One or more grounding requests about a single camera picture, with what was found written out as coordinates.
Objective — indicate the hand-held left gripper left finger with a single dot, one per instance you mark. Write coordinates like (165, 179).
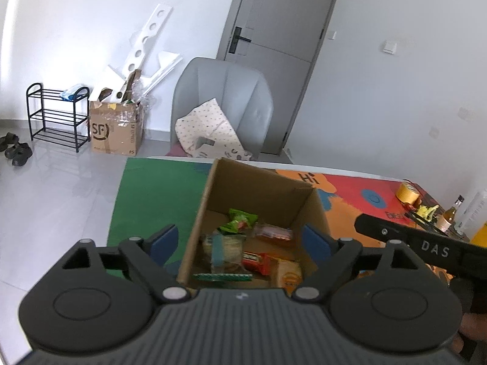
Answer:
(164, 245)

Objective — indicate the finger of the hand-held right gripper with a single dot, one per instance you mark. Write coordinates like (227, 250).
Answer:
(380, 230)

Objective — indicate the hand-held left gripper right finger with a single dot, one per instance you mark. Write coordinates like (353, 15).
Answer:
(315, 244)

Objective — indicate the yellow cake packet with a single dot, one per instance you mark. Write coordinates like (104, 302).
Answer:
(289, 273)

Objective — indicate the clear brown packet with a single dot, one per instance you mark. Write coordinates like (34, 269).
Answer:
(272, 232)

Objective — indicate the teal band rice cracker packet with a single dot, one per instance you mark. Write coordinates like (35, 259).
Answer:
(224, 251)

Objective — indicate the red and blue snack packet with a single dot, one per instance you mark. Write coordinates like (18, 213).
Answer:
(257, 262)

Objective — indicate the bright green candy packet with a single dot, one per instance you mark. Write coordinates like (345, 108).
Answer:
(239, 222)

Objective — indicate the person's right hand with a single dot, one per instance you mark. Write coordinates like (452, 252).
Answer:
(471, 325)

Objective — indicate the small glass bottle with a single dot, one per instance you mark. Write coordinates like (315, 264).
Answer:
(449, 216)

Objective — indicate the large orange juice bottle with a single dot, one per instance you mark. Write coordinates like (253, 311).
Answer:
(481, 232)

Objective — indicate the yellow tape roll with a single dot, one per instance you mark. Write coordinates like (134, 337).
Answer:
(407, 192)

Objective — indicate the yellow-green wrapper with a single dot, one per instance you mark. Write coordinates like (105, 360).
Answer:
(428, 211)

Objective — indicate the colourful cartoon table mat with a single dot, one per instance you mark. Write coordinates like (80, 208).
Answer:
(152, 197)

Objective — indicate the patterned cushion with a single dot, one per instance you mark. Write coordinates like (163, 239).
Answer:
(209, 129)

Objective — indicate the printed brown cardboard box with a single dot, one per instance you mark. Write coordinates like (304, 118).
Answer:
(114, 129)

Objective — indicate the black shoe rack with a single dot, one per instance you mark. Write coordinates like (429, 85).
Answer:
(57, 121)

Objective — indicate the dark slipper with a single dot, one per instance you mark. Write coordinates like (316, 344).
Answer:
(9, 140)
(19, 155)

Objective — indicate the grey chair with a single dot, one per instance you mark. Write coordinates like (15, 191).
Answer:
(228, 83)

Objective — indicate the plain white foam board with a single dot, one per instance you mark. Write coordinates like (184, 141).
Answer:
(163, 69)

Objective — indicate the blue item on rack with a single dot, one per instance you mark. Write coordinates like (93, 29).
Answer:
(72, 92)

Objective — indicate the grey door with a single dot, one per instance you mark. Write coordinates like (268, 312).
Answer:
(274, 64)

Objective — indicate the white holed foam board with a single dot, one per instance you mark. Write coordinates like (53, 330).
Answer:
(150, 34)

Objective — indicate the white wall switch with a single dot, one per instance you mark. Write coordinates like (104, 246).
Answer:
(390, 46)
(332, 35)

